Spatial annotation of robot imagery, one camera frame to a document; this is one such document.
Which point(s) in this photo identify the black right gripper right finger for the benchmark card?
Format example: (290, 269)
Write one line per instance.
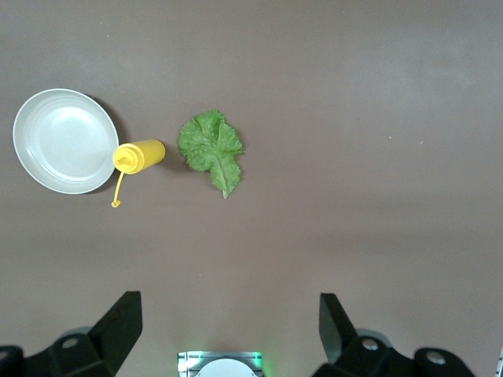
(338, 334)

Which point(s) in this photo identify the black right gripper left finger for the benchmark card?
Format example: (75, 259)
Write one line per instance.
(118, 334)

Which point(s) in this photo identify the yellow squeeze bottle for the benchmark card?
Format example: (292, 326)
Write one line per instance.
(145, 155)

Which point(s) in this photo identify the green lettuce leaf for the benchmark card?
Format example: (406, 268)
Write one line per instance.
(212, 153)

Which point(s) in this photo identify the beige plate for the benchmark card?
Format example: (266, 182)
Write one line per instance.
(64, 141)

